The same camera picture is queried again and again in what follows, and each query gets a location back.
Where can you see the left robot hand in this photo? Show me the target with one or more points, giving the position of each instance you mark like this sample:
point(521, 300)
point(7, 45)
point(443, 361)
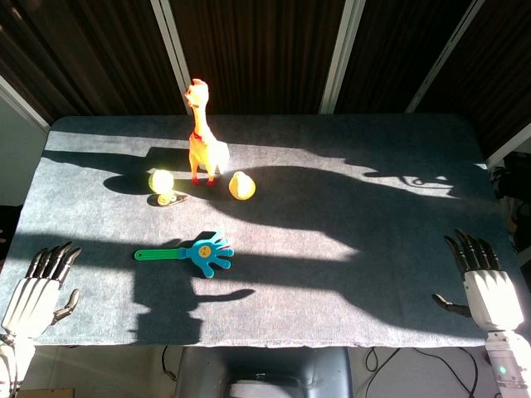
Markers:
point(29, 296)

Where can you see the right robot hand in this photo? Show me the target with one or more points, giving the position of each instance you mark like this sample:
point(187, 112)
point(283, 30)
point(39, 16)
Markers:
point(489, 294)

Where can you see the robot base body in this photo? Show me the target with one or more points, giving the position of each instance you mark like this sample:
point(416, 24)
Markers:
point(265, 373)

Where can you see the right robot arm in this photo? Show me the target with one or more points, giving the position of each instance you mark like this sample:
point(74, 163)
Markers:
point(508, 365)

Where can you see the dark background equipment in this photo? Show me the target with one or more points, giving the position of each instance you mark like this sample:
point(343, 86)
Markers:
point(514, 199)

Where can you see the yellow-green ball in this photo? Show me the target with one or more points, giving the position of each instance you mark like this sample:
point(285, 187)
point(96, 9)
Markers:
point(161, 181)

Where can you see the grey table cloth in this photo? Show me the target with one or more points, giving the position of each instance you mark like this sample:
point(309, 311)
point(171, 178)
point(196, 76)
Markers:
point(290, 232)

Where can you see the yellow rubber chicken toy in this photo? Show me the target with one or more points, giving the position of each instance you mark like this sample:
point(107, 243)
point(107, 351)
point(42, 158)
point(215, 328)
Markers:
point(204, 137)

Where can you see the yellow pear toy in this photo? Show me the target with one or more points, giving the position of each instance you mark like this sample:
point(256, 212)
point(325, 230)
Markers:
point(242, 186)

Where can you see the white frame post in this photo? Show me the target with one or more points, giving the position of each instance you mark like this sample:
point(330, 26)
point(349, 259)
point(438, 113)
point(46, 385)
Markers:
point(446, 54)
point(171, 49)
point(509, 147)
point(342, 54)
point(22, 105)

